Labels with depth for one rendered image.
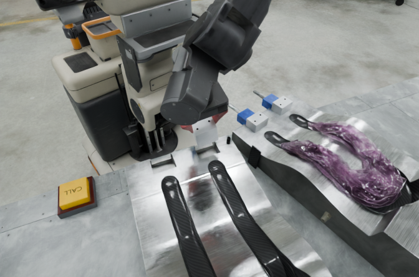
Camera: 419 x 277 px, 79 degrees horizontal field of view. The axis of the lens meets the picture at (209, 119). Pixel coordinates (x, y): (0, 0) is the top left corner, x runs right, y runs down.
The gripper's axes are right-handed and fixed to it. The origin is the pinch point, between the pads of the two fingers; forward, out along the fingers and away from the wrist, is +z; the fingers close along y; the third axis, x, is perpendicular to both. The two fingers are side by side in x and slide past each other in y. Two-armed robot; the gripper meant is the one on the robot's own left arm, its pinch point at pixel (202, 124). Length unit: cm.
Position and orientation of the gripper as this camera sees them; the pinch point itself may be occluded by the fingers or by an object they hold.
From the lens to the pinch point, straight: 55.4
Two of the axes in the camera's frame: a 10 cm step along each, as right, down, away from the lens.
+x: -3.8, -7.4, 5.5
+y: 9.2, -3.5, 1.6
